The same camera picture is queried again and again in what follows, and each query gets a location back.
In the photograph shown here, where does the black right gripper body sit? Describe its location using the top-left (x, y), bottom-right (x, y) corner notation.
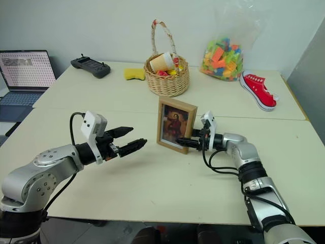
top-left (196, 128), bottom-right (211, 151)

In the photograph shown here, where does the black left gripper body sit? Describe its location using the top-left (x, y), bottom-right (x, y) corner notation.
top-left (95, 129), bottom-right (120, 162)

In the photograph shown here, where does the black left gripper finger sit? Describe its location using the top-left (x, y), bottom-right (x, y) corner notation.
top-left (112, 126), bottom-right (134, 139)
top-left (118, 138), bottom-right (148, 158)

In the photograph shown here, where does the wooden picture frame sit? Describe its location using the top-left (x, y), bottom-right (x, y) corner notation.
top-left (156, 96), bottom-right (198, 155)

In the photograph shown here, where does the yellow sponge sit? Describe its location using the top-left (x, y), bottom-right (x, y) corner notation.
top-left (123, 68), bottom-right (146, 82)

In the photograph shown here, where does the yellow toy piece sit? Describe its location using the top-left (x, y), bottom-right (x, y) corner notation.
top-left (167, 64), bottom-right (184, 76)

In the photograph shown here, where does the black handheld controller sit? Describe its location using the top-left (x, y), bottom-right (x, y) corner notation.
top-left (70, 53), bottom-right (112, 79)

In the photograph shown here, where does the plastic bag of colourful bricks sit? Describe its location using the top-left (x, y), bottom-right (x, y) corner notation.
top-left (199, 24), bottom-right (256, 82)

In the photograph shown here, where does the red canvas sneaker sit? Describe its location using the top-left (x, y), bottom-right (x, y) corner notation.
top-left (239, 70), bottom-right (281, 112)

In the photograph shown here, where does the corrugated paper cup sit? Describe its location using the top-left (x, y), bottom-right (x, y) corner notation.
top-left (149, 51), bottom-right (179, 73)

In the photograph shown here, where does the open laptop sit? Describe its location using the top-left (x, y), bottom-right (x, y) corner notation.
top-left (0, 49), bottom-right (57, 137)

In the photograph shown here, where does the grey partition panel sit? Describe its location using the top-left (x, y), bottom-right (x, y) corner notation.
top-left (286, 24), bottom-right (325, 149)

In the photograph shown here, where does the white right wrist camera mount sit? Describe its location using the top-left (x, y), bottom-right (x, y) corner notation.
top-left (200, 110), bottom-right (217, 151)

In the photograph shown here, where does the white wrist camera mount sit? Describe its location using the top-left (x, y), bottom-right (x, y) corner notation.
top-left (80, 110), bottom-right (109, 165)
top-left (200, 110), bottom-right (217, 151)

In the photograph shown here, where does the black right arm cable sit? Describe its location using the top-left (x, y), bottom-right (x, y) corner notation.
top-left (201, 137), bottom-right (297, 226)

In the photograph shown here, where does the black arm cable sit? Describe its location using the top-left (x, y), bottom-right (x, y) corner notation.
top-left (201, 137), bottom-right (297, 226)
top-left (42, 111), bottom-right (86, 222)

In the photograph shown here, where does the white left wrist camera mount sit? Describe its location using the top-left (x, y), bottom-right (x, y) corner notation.
top-left (80, 110), bottom-right (109, 165)

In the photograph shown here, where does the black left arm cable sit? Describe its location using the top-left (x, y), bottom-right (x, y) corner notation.
top-left (42, 111), bottom-right (86, 222)

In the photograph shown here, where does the wicker basket with handle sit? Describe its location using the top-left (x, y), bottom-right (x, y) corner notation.
top-left (143, 19), bottom-right (191, 98)

